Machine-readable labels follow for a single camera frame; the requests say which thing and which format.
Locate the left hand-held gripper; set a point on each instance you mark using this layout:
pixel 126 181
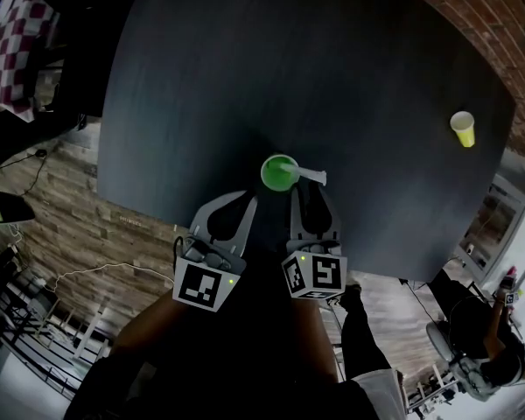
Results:
pixel 197 284

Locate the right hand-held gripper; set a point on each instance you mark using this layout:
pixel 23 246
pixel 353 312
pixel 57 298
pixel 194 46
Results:
pixel 328 274

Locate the white plastic spoon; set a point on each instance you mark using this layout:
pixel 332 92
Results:
pixel 310 174

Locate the green plastic cup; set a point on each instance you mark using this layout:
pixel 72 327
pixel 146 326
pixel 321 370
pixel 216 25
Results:
pixel 275 175

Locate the person's left forearm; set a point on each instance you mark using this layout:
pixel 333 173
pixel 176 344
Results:
pixel 149 326

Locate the person's right forearm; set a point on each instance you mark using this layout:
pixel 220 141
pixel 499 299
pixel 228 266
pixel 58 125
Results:
pixel 315 344

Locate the yellow plastic cup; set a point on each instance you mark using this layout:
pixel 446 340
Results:
pixel 464 131

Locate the person's dark clothing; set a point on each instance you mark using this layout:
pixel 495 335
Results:
pixel 245 344

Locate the dark wooden table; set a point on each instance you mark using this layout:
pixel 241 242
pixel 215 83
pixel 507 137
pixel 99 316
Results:
pixel 289 81

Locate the grey swivel chair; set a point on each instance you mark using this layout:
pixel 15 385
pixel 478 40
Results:
pixel 442 348

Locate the black power adapter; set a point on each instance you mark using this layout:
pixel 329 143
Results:
pixel 40 153

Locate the black bag with green stripe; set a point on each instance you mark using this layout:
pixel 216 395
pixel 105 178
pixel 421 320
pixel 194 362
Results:
pixel 4 208

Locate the checkered cloth covered table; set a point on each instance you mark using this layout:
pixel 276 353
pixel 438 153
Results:
pixel 9 59

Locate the white plate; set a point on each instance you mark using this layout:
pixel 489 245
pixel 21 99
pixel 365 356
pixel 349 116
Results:
pixel 9 0

